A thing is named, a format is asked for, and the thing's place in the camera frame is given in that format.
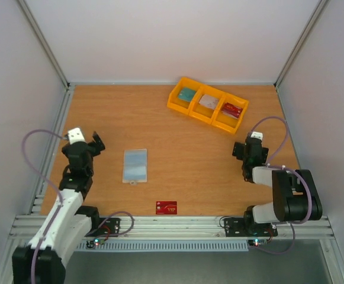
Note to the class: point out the red VIP card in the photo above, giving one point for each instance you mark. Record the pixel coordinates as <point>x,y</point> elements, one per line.
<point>166,208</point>

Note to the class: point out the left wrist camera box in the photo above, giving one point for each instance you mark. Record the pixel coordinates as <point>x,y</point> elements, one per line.
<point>74,135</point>

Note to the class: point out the grey slotted cable duct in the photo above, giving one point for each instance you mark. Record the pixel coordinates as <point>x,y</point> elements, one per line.
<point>139,246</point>

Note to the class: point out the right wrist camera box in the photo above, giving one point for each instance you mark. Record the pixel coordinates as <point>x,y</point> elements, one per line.
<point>256,135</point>

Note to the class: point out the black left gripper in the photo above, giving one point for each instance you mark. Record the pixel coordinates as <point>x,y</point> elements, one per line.
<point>100,144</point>

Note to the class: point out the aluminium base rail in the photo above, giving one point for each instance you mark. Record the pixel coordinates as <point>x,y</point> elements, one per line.
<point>174,227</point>

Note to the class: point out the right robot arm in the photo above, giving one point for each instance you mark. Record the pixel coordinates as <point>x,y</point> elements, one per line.
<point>294,193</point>

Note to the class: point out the yellow plastic bin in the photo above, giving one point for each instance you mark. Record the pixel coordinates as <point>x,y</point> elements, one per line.
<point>212,117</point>

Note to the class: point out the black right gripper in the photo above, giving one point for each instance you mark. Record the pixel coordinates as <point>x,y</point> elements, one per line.
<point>238,151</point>

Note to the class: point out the right circuit board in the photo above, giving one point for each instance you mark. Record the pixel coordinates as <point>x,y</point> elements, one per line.
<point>257,242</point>

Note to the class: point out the left circuit board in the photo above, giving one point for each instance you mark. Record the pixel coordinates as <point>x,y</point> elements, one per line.
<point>95,243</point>

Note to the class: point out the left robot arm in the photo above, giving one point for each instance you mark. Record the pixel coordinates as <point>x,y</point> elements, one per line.
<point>44,259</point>

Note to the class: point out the red card in bin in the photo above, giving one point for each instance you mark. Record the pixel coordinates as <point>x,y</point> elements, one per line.
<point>231,110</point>

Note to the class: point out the teal card in bin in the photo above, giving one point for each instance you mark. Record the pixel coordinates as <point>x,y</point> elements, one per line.
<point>186,94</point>

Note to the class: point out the circuit board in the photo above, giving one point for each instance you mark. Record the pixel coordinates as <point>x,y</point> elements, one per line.
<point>257,242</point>
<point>95,243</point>

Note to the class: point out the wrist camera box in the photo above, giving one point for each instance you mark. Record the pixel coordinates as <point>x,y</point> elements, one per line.
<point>256,135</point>
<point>74,135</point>

